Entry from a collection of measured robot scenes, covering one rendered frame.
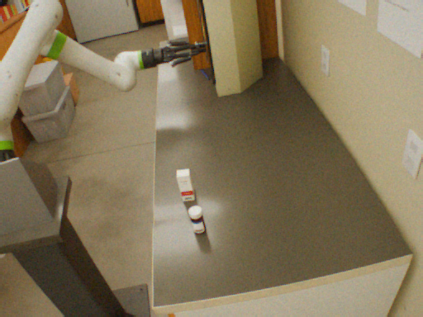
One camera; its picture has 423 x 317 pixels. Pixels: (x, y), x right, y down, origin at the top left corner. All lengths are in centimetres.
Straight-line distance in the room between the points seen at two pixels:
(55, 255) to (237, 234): 72
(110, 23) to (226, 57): 518
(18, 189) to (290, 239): 85
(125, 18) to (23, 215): 561
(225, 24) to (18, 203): 108
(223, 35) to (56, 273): 121
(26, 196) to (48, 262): 33
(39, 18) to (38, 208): 65
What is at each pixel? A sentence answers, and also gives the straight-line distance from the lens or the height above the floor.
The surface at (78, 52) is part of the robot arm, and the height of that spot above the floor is 133.
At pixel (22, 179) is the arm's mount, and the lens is 120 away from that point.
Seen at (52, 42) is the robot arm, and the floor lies 140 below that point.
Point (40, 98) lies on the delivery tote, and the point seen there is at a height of 49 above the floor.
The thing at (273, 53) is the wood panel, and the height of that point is 96.
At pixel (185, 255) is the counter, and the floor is 94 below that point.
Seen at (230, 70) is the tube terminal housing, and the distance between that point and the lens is 166.
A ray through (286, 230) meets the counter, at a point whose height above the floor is 94.
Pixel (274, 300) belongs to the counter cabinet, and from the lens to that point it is 99.
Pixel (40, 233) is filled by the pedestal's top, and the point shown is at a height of 94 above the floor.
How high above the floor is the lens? 174
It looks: 37 degrees down
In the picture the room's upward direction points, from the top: 11 degrees counter-clockwise
